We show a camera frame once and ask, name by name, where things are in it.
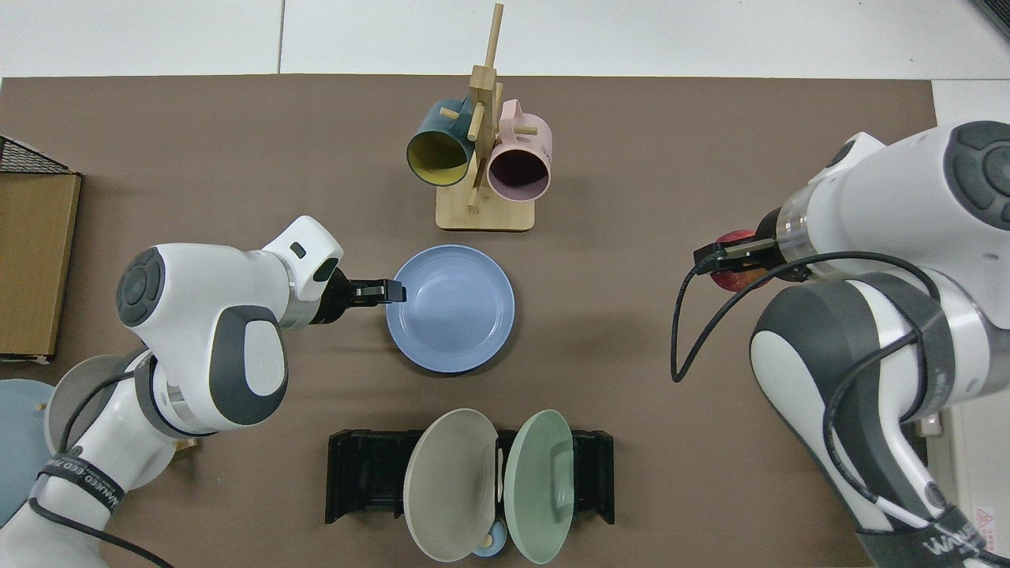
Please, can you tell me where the beige plate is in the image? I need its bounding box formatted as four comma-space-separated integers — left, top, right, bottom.
403, 408, 499, 562

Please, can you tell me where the wire basket wooden floor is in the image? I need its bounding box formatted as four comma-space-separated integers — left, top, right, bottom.
0, 136, 82, 365

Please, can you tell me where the brown table cloth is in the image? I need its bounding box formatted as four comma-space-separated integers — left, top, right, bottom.
0, 75, 948, 568

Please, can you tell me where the green plate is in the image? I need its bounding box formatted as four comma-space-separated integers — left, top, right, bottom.
503, 409, 575, 565

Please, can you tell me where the dark grey ridged object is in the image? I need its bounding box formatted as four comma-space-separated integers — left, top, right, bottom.
969, 0, 1010, 40

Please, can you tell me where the red yellow apple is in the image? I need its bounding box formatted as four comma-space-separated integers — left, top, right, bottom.
709, 229, 774, 293

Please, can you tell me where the grey plate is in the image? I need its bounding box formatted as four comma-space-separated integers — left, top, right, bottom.
43, 354, 181, 491

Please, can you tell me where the black dish rack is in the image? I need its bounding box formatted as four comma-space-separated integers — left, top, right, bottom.
325, 428, 615, 526

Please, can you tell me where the pink cup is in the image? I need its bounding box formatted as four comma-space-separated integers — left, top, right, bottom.
486, 99, 553, 201

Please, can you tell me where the teal cup yellow inside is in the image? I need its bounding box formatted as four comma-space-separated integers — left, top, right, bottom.
406, 96, 477, 188

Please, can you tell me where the pale toaster oven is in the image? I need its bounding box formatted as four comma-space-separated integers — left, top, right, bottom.
915, 390, 1010, 565

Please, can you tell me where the wooden cup stand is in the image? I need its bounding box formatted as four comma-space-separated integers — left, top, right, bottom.
436, 2, 536, 232

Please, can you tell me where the small blue round thing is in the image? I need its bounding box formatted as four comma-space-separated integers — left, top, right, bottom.
472, 517, 508, 559

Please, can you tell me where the light blue plate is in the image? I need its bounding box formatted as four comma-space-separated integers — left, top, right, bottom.
0, 379, 56, 526

